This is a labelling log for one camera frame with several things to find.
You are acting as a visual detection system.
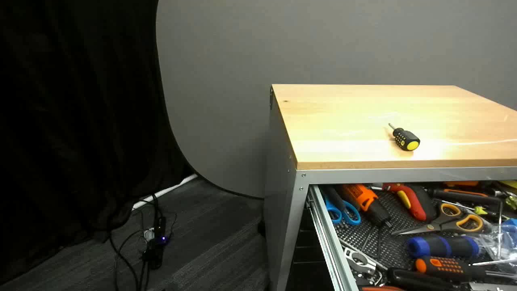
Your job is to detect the white floor cable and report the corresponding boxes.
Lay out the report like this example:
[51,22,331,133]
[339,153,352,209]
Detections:
[130,172,201,212]

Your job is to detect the silver wrench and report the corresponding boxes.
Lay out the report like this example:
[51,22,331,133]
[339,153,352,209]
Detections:
[337,240,390,288]

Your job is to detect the orange black handled screwdriver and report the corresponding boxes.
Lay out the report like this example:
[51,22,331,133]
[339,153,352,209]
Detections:
[413,256,517,284]

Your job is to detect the blue handled scissors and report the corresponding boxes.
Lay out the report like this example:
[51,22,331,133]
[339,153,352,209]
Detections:
[321,185,363,229]

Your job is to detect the orange black power tool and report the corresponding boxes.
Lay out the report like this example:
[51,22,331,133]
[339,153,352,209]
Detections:
[339,183,394,232]

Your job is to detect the black screwdriver yellow cap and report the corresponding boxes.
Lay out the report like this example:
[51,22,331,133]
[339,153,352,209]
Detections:
[386,122,421,154]

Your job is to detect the black floor cable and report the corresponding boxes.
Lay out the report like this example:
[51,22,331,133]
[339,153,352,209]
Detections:
[106,195,158,291]

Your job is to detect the black orange utility knife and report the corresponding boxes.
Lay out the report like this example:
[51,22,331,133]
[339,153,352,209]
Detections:
[428,183,504,209]

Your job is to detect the blue plastic item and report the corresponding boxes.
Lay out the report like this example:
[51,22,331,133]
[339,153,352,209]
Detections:
[497,217,517,235]

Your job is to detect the steel tool drawer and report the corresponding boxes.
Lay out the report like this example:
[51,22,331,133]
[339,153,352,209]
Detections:
[305,180,517,291]

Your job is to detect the orange black handled scissors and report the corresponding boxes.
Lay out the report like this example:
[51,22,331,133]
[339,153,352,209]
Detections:
[395,201,486,238]

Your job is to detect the black curtain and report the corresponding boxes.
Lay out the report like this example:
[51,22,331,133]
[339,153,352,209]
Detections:
[0,0,197,284]

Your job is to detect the black power strip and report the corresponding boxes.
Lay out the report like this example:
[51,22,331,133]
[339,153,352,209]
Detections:
[140,212,171,272]

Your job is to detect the yellow green handled screwdriver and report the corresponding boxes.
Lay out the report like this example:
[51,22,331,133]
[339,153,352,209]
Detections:
[471,204,505,219]

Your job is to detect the blue handled tool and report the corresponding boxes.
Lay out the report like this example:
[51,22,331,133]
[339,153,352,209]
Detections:
[405,233,484,261]

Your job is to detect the clear plastic bag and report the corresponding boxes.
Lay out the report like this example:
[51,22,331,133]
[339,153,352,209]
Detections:
[476,230,517,272]

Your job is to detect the black handled tool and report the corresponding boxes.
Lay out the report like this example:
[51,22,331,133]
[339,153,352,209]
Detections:
[386,267,476,291]

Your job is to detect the steel tool cabinet wooden top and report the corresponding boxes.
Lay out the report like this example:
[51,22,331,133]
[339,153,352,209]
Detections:
[263,83,517,291]

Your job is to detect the grey curved partition panel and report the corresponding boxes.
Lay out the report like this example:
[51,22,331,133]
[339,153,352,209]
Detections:
[155,0,517,199]

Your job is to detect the red yellow handled tool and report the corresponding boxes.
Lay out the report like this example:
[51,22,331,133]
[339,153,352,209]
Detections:
[382,183,429,224]

